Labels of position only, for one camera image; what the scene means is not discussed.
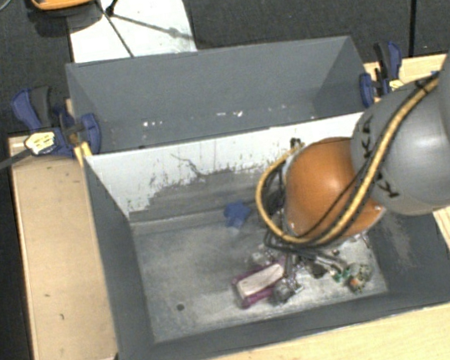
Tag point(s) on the grey metal bin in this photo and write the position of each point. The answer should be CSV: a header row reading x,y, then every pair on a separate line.
x,y
188,265

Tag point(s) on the blue crumpled object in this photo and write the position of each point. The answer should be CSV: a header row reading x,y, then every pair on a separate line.
x,y
236,213

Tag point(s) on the small grey lumpy object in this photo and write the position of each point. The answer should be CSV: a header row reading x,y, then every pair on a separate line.
x,y
282,293

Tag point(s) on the purple and white packet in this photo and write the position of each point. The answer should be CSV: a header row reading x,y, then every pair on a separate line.
x,y
257,283

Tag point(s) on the pale wood flat board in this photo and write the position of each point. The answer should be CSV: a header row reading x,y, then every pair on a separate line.
x,y
60,260

